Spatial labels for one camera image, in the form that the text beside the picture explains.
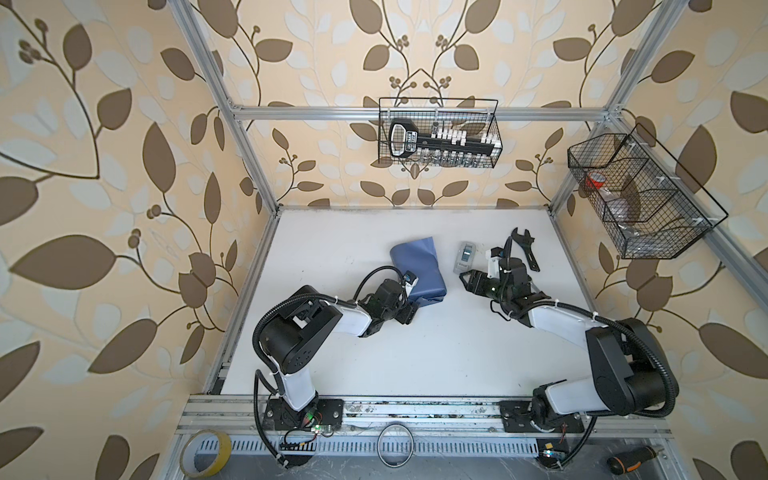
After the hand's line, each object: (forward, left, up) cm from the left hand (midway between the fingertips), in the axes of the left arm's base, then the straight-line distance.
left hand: (413, 296), depth 93 cm
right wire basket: (+13, -58, +28) cm, 66 cm away
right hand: (+4, -17, +5) cm, 18 cm away
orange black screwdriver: (-40, -49, +1) cm, 63 cm away
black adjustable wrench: (+25, -42, -1) cm, 49 cm away
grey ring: (-39, 0, -4) cm, 39 cm away
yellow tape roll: (-40, +45, -3) cm, 61 cm away
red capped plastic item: (+24, -51, +29) cm, 63 cm away
